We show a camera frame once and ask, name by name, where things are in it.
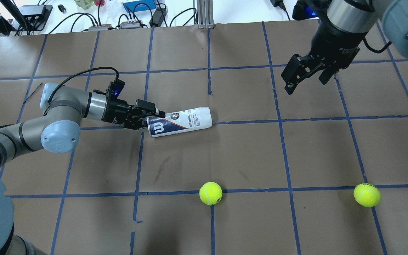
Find tennis ball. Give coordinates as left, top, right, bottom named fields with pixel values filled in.
left=353, top=183, right=382, bottom=207
left=199, top=181, right=222, bottom=206

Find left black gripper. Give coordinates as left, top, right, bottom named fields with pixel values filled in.
left=101, top=81, right=166, bottom=130

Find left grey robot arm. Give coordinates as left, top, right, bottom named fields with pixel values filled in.
left=0, top=80, right=165, bottom=255

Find aluminium frame post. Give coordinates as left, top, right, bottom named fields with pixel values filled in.
left=196, top=0, right=214, bottom=29

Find grey usb hub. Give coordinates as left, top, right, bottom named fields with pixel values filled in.
left=87, top=24, right=113, bottom=31
left=119, top=21, right=144, bottom=30

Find tennis ball centre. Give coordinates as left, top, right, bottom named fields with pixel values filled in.
left=199, top=181, right=222, bottom=206

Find white tennis ball can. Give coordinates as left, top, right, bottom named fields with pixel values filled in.
left=146, top=107, right=212, bottom=137

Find blue white box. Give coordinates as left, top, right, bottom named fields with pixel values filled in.
left=119, top=0, right=157, bottom=12

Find tennis ball lower right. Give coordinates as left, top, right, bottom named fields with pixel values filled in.
left=353, top=183, right=382, bottom=207

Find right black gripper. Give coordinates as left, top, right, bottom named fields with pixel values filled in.
left=281, top=21, right=361, bottom=95

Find black power adapter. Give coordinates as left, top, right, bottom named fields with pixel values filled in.
left=149, top=7, right=168, bottom=27

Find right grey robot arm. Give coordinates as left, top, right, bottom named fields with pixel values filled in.
left=281, top=0, right=408, bottom=94

